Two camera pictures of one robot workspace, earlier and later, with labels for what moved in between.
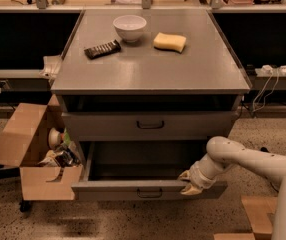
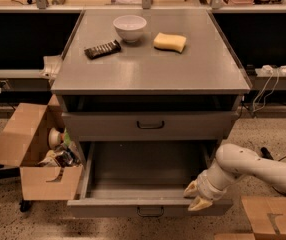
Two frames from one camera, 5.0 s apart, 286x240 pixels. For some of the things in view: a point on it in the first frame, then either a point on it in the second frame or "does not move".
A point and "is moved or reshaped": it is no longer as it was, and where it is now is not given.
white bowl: [130, 27] does not move
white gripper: [199, 178] to [205, 186]
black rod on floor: [263, 148] does not move
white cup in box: [54, 137] does not move
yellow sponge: [169, 42] does not move
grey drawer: [140, 171] is moved or reshaped
